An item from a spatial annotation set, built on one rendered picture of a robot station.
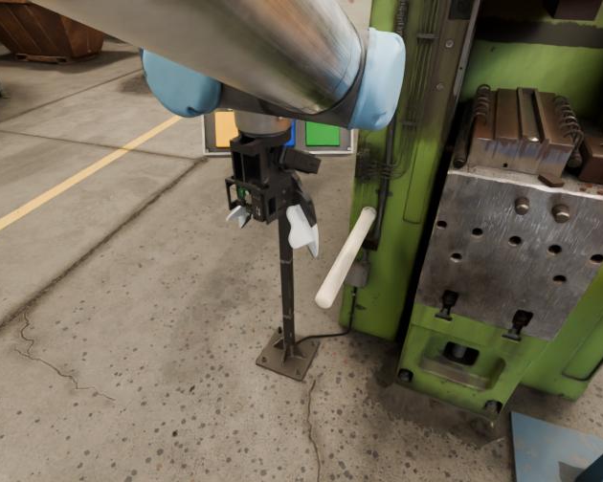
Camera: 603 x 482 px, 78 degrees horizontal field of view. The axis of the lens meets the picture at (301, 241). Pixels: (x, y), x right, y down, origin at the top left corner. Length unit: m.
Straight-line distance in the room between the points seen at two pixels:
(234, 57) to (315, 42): 0.05
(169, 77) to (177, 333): 1.48
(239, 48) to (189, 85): 0.19
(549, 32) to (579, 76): 0.16
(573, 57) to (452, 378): 1.07
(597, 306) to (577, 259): 0.39
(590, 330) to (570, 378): 0.25
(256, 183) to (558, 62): 1.12
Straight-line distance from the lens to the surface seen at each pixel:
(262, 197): 0.50
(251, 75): 0.20
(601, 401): 1.87
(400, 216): 1.27
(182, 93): 0.36
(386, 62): 0.30
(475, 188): 0.97
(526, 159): 1.00
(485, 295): 1.15
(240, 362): 1.61
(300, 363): 1.58
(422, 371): 1.46
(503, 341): 1.28
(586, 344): 1.58
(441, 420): 1.55
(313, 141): 0.86
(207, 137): 0.89
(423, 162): 1.17
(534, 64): 1.44
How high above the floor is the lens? 1.31
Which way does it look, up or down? 38 degrees down
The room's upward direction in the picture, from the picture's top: straight up
